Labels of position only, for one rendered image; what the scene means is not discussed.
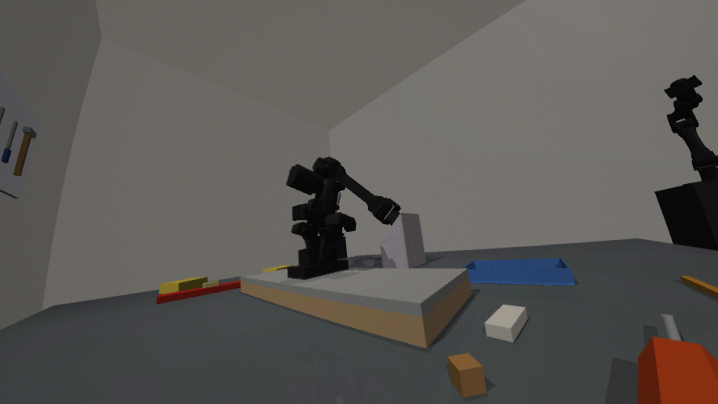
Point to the dark red flat bar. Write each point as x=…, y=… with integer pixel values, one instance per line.
x=208, y=288

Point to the orange-brown wooden bar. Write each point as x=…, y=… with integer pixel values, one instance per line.
x=702, y=286

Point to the blue shallow tray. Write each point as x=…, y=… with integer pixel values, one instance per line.
x=553, y=271

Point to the brown block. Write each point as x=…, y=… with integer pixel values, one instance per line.
x=466, y=374

